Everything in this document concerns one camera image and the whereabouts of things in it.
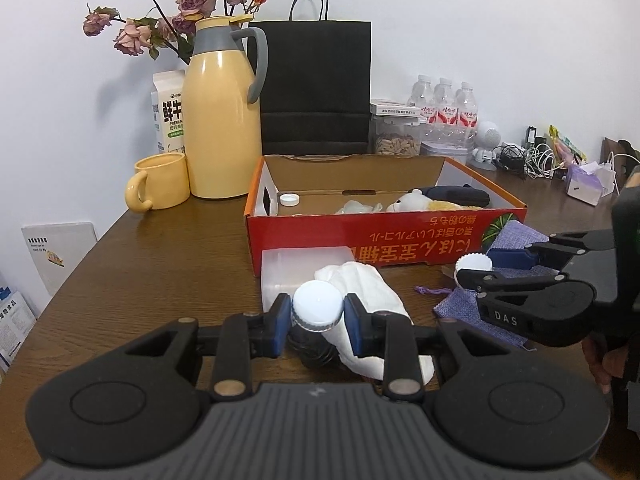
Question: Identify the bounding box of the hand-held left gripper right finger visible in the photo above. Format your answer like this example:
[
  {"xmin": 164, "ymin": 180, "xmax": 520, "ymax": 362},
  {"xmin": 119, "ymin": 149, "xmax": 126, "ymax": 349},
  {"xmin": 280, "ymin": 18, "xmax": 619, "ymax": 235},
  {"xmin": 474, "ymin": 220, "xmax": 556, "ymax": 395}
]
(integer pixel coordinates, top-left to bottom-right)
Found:
[{"xmin": 344, "ymin": 292, "xmax": 522, "ymax": 403}]

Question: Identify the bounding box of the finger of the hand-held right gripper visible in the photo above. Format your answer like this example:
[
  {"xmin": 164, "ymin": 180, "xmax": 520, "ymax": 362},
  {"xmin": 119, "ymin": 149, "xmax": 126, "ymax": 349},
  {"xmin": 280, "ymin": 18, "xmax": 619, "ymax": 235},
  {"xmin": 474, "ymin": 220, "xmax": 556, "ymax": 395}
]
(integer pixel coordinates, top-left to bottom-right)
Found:
[
  {"xmin": 485, "ymin": 229, "xmax": 619, "ymax": 272},
  {"xmin": 456, "ymin": 267, "xmax": 599, "ymax": 349}
]

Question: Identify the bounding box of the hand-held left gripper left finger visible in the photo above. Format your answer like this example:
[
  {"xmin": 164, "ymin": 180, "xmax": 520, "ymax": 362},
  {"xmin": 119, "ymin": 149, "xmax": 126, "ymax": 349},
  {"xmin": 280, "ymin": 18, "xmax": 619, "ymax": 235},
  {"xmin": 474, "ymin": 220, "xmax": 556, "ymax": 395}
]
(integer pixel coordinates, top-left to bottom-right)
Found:
[{"xmin": 115, "ymin": 292, "xmax": 293, "ymax": 403}]

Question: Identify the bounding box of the white tissue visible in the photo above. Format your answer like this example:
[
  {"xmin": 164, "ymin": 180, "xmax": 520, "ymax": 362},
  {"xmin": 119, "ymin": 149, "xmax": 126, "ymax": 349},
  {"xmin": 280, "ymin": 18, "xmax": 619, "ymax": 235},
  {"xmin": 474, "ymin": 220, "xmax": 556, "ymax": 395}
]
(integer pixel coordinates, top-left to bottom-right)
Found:
[{"xmin": 314, "ymin": 262, "xmax": 436, "ymax": 381}]

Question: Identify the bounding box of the purple cloth drawstring bag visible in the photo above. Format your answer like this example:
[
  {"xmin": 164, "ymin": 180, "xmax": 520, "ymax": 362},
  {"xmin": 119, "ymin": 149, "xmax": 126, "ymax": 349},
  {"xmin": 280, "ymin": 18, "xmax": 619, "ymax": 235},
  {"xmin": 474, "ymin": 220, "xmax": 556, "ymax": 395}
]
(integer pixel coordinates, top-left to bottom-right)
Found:
[{"xmin": 415, "ymin": 220, "xmax": 551, "ymax": 348}]

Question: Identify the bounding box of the dark blue pouch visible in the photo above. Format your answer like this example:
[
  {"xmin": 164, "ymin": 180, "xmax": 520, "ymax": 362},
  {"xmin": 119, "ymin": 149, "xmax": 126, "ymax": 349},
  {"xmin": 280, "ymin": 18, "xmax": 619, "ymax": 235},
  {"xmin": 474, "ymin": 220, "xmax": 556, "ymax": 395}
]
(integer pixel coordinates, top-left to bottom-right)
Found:
[{"xmin": 422, "ymin": 184, "xmax": 491, "ymax": 207}]

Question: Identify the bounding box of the red cardboard box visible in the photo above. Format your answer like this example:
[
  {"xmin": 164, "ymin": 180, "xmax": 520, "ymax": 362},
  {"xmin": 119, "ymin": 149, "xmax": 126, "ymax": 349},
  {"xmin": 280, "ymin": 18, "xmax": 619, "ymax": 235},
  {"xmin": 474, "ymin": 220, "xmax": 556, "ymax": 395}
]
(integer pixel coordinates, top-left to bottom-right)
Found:
[{"xmin": 243, "ymin": 154, "xmax": 528, "ymax": 278}]

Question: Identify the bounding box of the yellow white plush toy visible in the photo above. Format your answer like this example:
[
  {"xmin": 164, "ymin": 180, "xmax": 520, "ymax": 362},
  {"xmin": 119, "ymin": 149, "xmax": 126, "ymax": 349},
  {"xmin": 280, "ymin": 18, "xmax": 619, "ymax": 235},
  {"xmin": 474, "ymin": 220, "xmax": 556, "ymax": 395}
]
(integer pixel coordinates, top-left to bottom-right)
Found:
[{"xmin": 385, "ymin": 188, "xmax": 488, "ymax": 212}]

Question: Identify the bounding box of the iridescent ball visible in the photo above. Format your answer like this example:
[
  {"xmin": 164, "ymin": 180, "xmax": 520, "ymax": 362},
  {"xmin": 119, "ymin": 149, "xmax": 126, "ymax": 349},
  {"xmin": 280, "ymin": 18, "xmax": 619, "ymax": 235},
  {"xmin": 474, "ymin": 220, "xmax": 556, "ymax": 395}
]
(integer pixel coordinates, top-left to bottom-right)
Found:
[{"xmin": 335, "ymin": 199, "xmax": 386, "ymax": 214}]

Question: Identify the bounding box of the person's right hand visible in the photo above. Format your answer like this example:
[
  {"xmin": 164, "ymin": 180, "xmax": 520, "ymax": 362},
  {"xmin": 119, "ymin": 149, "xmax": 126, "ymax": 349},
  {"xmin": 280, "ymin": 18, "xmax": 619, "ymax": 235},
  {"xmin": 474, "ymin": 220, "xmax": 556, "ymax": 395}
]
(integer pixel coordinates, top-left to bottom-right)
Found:
[{"xmin": 582, "ymin": 335, "xmax": 628, "ymax": 395}]

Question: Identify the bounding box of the clear plastic box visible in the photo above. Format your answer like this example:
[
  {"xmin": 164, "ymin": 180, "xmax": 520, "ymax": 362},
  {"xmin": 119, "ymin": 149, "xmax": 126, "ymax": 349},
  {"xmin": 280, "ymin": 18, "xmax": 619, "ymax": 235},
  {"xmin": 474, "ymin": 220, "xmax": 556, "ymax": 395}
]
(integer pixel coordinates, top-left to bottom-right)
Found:
[{"xmin": 260, "ymin": 246, "xmax": 356, "ymax": 313}]

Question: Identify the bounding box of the purple tissue pack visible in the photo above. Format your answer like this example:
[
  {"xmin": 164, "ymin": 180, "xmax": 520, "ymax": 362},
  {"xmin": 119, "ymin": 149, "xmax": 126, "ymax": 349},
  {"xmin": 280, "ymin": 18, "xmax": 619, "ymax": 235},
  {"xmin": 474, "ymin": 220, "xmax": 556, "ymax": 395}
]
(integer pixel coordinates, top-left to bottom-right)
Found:
[{"xmin": 565, "ymin": 161, "xmax": 618, "ymax": 207}]

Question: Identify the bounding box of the brown paper bag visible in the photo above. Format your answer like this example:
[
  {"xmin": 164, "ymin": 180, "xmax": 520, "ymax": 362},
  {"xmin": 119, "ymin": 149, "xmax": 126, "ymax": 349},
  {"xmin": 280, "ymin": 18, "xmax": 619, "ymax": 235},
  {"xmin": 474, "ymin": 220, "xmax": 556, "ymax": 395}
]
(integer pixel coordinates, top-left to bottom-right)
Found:
[{"xmin": 600, "ymin": 136, "xmax": 640, "ymax": 196}]

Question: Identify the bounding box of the white robot toy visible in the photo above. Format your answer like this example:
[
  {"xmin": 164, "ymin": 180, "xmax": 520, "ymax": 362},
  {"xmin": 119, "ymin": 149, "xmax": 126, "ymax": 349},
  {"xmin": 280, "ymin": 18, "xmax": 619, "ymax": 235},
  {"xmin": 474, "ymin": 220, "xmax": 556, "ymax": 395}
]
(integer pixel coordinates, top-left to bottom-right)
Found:
[{"xmin": 472, "ymin": 121, "xmax": 505, "ymax": 166}]

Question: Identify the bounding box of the grey tin box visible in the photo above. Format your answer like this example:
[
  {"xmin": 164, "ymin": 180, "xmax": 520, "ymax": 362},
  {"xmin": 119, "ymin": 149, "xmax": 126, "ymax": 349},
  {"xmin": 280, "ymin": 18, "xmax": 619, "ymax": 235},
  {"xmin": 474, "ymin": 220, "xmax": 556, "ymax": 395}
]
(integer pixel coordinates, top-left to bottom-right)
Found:
[{"xmin": 419, "ymin": 139, "xmax": 475, "ymax": 167}]

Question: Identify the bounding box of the colourful snack packet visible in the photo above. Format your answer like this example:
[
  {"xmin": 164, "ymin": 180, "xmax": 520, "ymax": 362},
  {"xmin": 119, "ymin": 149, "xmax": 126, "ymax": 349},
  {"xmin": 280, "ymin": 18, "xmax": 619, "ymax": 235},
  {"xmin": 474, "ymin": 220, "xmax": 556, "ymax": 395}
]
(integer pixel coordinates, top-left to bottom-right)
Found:
[{"xmin": 548, "ymin": 125, "xmax": 586, "ymax": 163}]

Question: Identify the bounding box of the clear water bottle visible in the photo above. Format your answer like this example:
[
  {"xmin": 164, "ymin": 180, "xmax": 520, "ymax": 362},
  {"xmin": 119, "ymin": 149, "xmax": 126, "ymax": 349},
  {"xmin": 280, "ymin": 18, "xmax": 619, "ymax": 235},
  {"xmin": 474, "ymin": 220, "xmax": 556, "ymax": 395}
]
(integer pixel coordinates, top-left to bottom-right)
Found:
[
  {"xmin": 431, "ymin": 78, "xmax": 458, "ymax": 143},
  {"xmin": 406, "ymin": 74, "xmax": 435, "ymax": 131},
  {"xmin": 452, "ymin": 81, "xmax": 479, "ymax": 148}
]

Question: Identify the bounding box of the clear nut container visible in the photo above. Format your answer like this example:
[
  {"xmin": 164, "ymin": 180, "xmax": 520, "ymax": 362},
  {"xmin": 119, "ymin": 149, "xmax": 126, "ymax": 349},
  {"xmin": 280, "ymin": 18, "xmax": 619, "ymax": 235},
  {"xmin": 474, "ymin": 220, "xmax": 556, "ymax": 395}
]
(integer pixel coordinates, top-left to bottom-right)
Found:
[{"xmin": 369, "ymin": 114, "xmax": 426, "ymax": 158}]

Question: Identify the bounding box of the yellow mug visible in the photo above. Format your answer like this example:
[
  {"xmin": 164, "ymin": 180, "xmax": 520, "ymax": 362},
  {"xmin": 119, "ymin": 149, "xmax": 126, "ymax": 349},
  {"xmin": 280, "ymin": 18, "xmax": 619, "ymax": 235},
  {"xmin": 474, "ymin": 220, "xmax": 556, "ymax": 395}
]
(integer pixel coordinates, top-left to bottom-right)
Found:
[{"xmin": 125, "ymin": 152, "xmax": 192, "ymax": 212}]

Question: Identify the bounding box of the white flat box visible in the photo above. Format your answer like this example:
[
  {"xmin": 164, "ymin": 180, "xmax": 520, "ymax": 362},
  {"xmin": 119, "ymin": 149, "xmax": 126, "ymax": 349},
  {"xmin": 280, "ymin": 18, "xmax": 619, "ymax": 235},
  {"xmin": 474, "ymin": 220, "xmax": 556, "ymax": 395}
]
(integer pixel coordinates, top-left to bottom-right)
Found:
[{"xmin": 370, "ymin": 100, "xmax": 421, "ymax": 118}]

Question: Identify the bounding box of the yellow thermos jug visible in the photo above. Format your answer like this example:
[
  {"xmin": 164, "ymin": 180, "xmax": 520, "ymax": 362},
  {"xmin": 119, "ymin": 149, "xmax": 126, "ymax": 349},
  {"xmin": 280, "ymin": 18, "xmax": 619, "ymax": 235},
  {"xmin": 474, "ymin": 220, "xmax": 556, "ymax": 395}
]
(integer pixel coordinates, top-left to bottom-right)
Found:
[{"xmin": 182, "ymin": 15, "xmax": 269, "ymax": 199}]

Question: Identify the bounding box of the white milk carton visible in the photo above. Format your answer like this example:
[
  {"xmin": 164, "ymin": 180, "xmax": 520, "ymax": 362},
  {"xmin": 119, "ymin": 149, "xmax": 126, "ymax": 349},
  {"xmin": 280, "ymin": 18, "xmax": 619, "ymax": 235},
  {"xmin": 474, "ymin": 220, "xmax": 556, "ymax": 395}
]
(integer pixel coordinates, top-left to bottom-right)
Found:
[{"xmin": 151, "ymin": 70, "xmax": 188, "ymax": 156}]

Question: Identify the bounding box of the black paper bag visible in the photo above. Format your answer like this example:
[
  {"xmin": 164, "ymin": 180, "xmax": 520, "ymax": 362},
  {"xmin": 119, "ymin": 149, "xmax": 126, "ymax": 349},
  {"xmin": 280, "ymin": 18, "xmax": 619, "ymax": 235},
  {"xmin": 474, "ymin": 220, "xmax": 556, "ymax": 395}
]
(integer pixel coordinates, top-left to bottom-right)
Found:
[{"xmin": 252, "ymin": 0, "xmax": 372, "ymax": 157}]

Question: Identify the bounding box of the blue white booklet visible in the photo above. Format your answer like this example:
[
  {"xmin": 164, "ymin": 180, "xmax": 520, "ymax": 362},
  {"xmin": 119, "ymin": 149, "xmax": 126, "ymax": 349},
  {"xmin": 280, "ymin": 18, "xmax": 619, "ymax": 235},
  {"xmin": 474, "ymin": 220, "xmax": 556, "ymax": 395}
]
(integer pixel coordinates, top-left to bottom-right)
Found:
[{"xmin": 0, "ymin": 287, "xmax": 38, "ymax": 373}]

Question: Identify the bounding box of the dried pink rose bouquet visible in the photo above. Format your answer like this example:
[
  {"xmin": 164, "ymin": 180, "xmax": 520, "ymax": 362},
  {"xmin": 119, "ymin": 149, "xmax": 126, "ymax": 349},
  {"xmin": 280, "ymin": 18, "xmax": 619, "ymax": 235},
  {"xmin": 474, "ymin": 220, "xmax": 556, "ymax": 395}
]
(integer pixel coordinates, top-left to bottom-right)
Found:
[{"xmin": 82, "ymin": 0, "xmax": 268, "ymax": 63}]

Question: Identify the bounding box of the white cable bundle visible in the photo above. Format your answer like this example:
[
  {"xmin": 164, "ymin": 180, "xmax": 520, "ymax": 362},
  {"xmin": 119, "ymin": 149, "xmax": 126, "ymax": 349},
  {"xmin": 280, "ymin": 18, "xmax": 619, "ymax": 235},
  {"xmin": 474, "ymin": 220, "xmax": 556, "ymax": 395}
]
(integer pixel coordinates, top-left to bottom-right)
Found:
[{"xmin": 522, "ymin": 145, "xmax": 558, "ymax": 180}]

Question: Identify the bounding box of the white charging cable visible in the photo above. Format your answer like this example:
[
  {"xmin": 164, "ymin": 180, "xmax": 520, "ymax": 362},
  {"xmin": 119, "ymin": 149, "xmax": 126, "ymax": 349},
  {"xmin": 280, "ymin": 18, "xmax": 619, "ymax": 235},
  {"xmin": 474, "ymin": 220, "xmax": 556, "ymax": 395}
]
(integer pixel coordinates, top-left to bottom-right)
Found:
[{"xmin": 597, "ymin": 152, "xmax": 640, "ymax": 181}]

